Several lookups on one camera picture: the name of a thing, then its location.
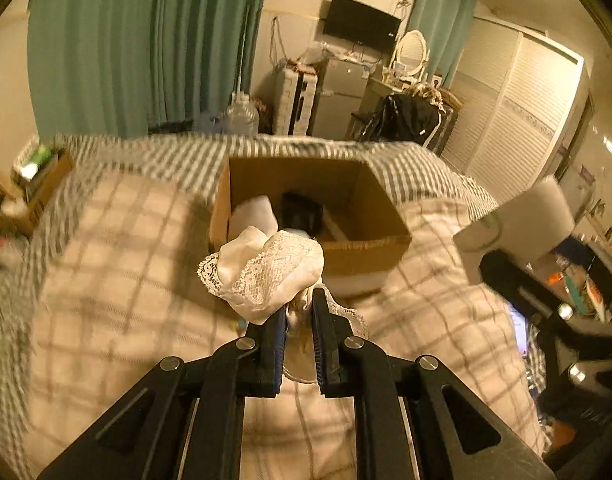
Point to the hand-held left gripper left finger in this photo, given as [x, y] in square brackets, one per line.
[275, 340]

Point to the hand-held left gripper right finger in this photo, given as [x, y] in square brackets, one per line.
[320, 345]

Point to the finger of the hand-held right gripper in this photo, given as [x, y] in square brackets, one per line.
[550, 320]

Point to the white lace garment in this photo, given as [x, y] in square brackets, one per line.
[266, 270]

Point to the white louvered wardrobe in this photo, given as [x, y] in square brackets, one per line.
[510, 105]

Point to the white cloth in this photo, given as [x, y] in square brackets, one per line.
[253, 217]

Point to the black item in box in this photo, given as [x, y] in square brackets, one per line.
[302, 212]

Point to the black clothes pile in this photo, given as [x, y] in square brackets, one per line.
[403, 117]

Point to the plaid blanket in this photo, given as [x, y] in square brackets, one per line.
[111, 280]

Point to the white oval mirror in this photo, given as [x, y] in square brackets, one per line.
[410, 55]

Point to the teal narrow curtain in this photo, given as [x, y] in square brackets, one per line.
[443, 20]

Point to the grey mini fridge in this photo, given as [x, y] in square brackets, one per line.
[338, 95]

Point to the clear plastic water jug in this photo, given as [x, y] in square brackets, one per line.
[241, 117]

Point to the white suitcase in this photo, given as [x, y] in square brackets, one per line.
[296, 102]

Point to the small cardboard box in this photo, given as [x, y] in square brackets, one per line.
[31, 190]

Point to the green curtain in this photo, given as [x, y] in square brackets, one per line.
[146, 45]

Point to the black wall television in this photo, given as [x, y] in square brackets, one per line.
[362, 23]

